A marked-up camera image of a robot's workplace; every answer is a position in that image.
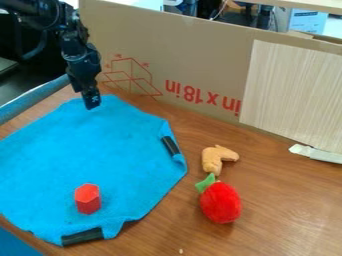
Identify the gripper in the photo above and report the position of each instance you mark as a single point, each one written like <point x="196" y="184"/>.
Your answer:
<point x="83" y="65"/>

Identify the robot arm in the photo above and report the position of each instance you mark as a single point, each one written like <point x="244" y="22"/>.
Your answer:
<point x="35" y="13"/>

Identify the blue cloth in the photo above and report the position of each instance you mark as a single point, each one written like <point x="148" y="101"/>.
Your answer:
<point x="84" y="163"/>

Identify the cardboard box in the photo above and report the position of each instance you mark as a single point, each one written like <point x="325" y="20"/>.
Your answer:
<point x="187" y="63"/>

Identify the red block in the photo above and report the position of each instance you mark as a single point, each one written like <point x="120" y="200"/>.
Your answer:
<point x="87" y="198"/>

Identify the tan toy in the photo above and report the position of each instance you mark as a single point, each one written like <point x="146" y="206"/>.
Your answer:
<point x="215" y="158"/>

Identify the red plush strawberry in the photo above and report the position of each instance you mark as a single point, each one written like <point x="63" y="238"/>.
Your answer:
<point x="219" y="200"/>

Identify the light wooden board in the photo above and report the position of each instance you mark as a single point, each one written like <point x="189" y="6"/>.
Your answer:
<point x="294" y="96"/>

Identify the white paper strip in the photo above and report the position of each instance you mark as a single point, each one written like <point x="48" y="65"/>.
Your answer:
<point x="315" y="153"/>

